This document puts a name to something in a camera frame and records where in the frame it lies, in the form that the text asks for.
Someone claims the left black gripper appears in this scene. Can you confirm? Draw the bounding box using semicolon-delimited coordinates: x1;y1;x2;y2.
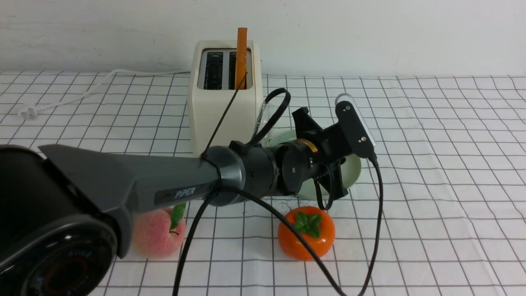
293;107;352;204

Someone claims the toasted bread slice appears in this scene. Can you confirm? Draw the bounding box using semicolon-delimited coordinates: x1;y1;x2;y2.
235;28;248;90

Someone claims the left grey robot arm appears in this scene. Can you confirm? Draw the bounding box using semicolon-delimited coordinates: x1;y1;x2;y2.
0;103;363;296

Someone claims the mint green plate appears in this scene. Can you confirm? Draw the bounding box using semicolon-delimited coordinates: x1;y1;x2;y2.
268;129;362;200

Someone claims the orange persimmon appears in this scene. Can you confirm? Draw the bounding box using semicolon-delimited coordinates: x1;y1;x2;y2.
278;206;336;261

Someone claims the checkered white tablecloth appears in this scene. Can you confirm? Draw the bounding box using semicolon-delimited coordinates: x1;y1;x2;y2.
0;71;526;296

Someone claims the cream two-slot toaster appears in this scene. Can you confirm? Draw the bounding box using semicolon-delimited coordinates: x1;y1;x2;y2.
187;40;264;157

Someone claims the pink peach with leaf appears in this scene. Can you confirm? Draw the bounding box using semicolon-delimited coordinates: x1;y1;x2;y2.
133;203;186;259

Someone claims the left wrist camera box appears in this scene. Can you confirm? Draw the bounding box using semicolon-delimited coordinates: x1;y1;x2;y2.
335;92;376;162

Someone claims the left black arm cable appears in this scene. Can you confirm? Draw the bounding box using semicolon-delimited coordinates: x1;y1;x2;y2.
172;88;384;296

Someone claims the white power cord with plug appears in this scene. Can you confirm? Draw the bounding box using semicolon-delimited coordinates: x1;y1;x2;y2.
18;69;191;120

